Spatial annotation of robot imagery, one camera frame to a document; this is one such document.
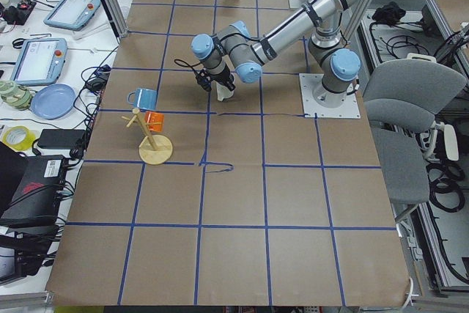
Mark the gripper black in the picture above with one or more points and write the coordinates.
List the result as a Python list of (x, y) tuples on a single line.
[(226, 81)]

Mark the white grey-lined mug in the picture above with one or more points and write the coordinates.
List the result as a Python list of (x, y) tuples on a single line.
[(223, 93)]

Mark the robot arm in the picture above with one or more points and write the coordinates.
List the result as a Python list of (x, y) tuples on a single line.
[(234, 52)]

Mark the orange cup on tree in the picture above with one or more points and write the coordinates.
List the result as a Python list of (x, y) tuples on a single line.
[(154, 121)]

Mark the blue mug on tree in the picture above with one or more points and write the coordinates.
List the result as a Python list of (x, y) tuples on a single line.
[(144, 99)]

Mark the wooden mug tree stand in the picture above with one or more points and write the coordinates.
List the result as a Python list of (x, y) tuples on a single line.
[(154, 149)]

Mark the grey office chair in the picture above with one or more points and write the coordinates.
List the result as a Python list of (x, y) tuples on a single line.
[(406, 94)]

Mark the upper teach pendant tablet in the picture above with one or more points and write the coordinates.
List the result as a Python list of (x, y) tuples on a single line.
[(72, 14)]

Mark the teach pendant tablet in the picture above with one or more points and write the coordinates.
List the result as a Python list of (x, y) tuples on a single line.
[(40, 62), (72, 14)]

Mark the blue plate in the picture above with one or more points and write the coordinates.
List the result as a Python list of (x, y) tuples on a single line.
[(53, 101)]

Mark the black power adapter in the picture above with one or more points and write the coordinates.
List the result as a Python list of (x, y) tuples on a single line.
[(60, 138)]

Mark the lower teach pendant tablet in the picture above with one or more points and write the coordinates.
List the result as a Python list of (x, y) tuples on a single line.
[(40, 62)]

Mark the green tape rolls stack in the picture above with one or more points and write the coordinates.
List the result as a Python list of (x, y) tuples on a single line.
[(15, 95)]

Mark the yellow tape roll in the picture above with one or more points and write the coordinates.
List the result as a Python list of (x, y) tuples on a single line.
[(19, 138)]

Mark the black computer box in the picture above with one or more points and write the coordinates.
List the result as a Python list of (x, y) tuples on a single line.
[(30, 187)]

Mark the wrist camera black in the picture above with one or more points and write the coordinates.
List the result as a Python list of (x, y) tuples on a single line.
[(203, 80)]

